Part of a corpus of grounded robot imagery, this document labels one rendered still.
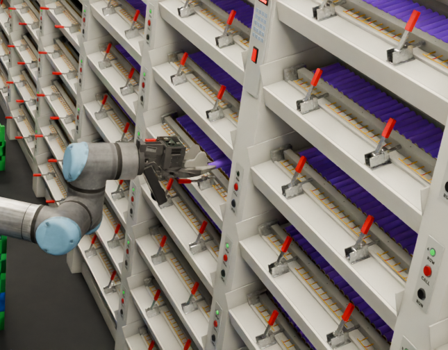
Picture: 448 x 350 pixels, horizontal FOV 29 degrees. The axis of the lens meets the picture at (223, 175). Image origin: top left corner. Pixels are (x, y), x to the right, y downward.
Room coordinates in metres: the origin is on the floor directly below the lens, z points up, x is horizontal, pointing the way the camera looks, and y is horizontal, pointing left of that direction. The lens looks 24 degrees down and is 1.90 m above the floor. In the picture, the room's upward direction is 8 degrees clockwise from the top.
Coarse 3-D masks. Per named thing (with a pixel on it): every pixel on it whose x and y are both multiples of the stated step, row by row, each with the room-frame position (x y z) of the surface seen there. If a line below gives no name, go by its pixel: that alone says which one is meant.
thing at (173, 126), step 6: (168, 120) 2.41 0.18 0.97; (162, 126) 2.40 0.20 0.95; (174, 126) 2.36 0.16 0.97; (174, 132) 2.35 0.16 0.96; (180, 132) 2.32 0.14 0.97; (180, 138) 2.31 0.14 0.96; (186, 138) 2.28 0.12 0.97; (186, 144) 2.26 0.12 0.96; (192, 144) 2.24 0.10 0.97; (186, 150) 2.24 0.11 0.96; (216, 174) 2.07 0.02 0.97; (222, 174) 2.06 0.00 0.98; (216, 180) 2.07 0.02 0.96; (222, 180) 2.04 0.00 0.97; (222, 186) 2.03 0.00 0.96; (228, 186) 2.00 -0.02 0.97; (222, 192) 2.00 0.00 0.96
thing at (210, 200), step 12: (156, 108) 2.44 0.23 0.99; (168, 108) 2.46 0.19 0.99; (180, 108) 2.47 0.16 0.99; (144, 120) 2.43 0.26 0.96; (156, 120) 2.44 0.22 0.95; (156, 132) 2.39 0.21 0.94; (168, 132) 2.38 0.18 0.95; (228, 180) 2.08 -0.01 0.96; (192, 192) 2.09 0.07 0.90; (204, 192) 2.03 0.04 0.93; (216, 192) 2.02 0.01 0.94; (204, 204) 2.01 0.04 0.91; (216, 204) 1.97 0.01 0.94; (216, 216) 1.93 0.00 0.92
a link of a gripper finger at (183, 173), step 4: (184, 168) 1.97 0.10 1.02; (172, 172) 1.95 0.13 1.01; (176, 172) 1.95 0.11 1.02; (180, 172) 1.95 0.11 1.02; (184, 172) 1.95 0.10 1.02; (188, 172) 1.95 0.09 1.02; (192, 172) 1.96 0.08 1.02; (196, 172) 1.97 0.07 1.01; (200, 172) 1.98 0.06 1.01; (176, 176) 1.94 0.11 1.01; (180, 176) 1.94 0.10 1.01; (184, 176) 1.95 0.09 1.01; (188, 176) 1.95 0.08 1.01; (192, 176) 1.96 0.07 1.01
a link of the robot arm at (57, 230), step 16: (0, 208) 1.75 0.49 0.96; (16, 208) 1.75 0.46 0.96; (32, 208) 1.75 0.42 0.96; (48, 208) 1.76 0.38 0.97; (64, 208) 1.77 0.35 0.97; (80, 208) 1.79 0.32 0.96; (0, 224) 1.73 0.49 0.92; (16, 224) 1.73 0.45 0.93; (32, 224) 1.72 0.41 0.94; (48, 224) 1.70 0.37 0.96; (64, 224) 1.70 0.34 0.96; (80, 224) 1.75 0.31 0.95; (32, 240) 1.72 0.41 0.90; (48, 240) 1.70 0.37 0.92; (64, 240) 1.70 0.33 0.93
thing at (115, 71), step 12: (108, 36) 3.09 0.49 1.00; (96, 48) 3.07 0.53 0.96; (108, 48) 2.92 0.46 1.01; (120, 48) 3.04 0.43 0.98; (96, 60) 2.99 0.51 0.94; (108, 60) 2.92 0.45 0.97; (120, 60) 2.90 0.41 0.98; (132, 60) 2.91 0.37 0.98; (96, 72) 2.97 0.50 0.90; (108, 72) 2.87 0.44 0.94; (120, 72) 2.84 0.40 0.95; (132, 72) 2.69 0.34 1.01; (108, 84) 2.80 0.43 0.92; (120, 84) 2.76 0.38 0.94; (132, 84) 2.75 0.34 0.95; (120, 96) 2.67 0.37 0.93; (132, 96) 2.66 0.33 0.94; (132, 108) 2.57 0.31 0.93
